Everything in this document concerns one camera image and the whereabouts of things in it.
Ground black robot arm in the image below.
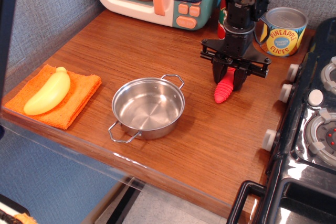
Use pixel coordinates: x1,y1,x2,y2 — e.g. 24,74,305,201
201,0,271,91

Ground yellow toy banana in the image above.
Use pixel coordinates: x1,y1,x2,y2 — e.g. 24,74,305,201
24,67,71,115

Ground teal toy microwave oven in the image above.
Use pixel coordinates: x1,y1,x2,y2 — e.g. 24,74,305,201
100,0,220,30

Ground orange folded cloth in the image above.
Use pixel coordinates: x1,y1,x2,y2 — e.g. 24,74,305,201
4,65,101,130

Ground stainless steel pot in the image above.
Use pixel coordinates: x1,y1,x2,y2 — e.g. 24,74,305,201
108,74,185,143

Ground orange object bottom corner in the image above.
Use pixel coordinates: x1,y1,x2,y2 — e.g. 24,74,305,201
14,213,37,224

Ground white stove knob front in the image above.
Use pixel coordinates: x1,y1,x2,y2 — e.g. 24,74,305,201
262,129,277,152

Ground white stove knob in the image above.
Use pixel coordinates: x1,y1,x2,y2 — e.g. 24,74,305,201
278,84,292,103
262,129,277,152
286,64,300,82

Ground red handled metal spoon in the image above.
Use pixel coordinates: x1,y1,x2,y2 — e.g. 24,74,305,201
214,68,235,104

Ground black toy stove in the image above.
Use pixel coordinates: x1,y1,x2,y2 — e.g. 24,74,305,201
227,18,335,223

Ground tomato sauce can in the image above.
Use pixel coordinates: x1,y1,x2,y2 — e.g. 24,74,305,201
217,0,227,39

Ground white stove knob back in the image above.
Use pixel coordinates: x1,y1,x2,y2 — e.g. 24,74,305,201
286,64,300,82

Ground pineapple slices can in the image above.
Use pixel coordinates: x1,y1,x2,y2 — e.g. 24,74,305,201
260,7,308,57

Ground white stove knob middle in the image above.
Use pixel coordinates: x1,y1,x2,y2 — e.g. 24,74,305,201
278,84,292,103

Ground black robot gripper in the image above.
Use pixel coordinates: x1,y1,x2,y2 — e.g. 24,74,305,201
201,27,271,91

